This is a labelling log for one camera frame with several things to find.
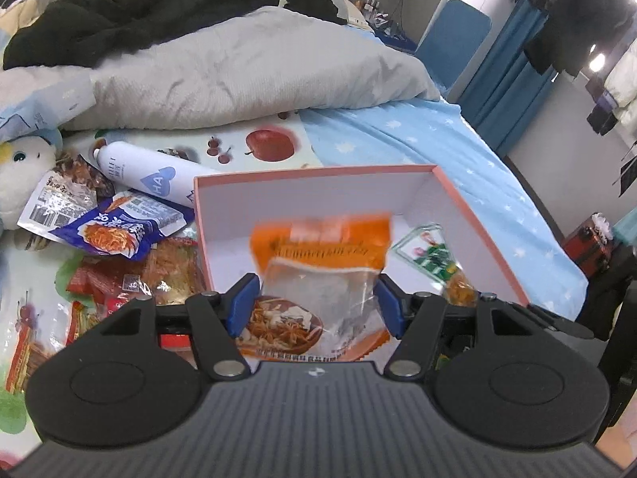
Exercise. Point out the green snack packet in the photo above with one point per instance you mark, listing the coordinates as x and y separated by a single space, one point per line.
433 254

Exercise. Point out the cartoon print pillow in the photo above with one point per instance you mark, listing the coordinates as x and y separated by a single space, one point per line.
20 5

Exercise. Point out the black chair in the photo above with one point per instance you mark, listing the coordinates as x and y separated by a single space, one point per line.
612 284

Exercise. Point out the red suitcase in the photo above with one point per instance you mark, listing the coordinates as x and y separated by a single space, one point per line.
587 249

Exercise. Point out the hanging dark clothes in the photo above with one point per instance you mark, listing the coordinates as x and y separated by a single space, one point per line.
582 10

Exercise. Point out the blue star bedsheet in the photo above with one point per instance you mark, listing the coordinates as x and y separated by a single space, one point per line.
423 134

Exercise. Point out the clear noodle snack packet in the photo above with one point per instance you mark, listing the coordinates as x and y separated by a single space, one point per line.
171 269

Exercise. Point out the white blue plush toy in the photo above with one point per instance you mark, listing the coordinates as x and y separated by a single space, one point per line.
20 174

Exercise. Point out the white spray bottle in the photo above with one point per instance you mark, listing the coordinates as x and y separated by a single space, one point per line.
134 169

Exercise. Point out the pink cardboard box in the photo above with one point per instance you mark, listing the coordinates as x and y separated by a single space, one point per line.
323 194

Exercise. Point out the large black clothing pile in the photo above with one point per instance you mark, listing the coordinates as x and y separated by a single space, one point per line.
124 15

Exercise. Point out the white barcode snack packet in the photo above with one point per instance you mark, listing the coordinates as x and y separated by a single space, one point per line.
54 204

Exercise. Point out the light blue plastic bag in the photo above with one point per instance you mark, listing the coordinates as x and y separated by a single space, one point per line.
50 104

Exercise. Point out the orange snack packet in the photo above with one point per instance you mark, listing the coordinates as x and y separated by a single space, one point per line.
318 254

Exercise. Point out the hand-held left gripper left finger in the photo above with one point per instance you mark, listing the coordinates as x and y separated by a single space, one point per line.
246 304

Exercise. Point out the grey blanket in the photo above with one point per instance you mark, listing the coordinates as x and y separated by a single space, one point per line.
239 69

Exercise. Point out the blue snack packet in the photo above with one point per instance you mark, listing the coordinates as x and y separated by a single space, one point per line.
109 234

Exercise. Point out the blue curtain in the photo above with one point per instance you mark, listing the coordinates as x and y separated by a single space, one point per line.
502 84

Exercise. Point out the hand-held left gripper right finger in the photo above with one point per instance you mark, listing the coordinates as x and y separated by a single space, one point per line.
389 308

